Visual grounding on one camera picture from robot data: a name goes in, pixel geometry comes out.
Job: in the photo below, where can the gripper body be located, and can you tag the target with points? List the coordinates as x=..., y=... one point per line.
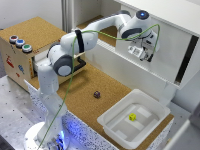
x=142, y=48

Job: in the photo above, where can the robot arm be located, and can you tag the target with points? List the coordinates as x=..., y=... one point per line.
x=48, y=83

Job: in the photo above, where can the white sliding door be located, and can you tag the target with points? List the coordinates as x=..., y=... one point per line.
x=166, y=50

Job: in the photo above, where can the white cabinet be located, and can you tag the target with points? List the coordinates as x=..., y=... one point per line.
x=173, y=13

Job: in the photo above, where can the purple block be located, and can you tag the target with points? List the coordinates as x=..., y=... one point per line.
x=96, y=94

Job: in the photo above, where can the wooden drawer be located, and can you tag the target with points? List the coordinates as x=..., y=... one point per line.
x=77, y=71

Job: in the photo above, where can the yellow block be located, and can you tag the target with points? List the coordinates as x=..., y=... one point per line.
x=132, y=117

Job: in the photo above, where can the white plastic box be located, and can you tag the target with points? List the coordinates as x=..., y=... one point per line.
x=115, y=125

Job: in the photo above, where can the wooden drawer box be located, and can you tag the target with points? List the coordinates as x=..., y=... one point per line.
x=31, y=31

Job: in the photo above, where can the green button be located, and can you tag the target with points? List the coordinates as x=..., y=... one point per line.
x=26, y=47

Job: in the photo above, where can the blue button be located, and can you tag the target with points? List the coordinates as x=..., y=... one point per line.
x=20, y=42

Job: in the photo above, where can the red button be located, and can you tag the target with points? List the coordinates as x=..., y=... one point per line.
x=13, y=38

